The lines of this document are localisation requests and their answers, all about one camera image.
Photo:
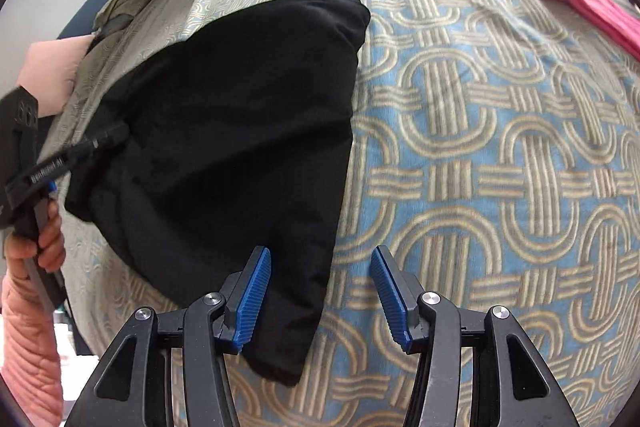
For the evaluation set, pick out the person's left forearm pink sleeve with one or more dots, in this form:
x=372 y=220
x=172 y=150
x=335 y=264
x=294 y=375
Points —
x=27 y=347

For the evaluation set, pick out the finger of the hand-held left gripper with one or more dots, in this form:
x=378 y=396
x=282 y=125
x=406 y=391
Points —
x=100 y=141

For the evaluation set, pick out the person's left hand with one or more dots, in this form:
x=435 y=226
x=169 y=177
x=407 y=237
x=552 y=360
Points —
x=52 y=247

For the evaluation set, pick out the blue beige patterned bedspread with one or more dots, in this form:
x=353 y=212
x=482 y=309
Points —
x=475 y=157

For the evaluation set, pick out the black pants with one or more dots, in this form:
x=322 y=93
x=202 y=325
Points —
x=240 y=132

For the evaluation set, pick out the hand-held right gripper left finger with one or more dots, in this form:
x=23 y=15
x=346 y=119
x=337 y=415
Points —
x=252 y=297

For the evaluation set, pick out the blue headboard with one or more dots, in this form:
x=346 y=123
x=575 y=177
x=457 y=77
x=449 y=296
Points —
x=95 y=2

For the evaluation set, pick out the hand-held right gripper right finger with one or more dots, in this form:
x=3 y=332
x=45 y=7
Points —
x=392 y=297

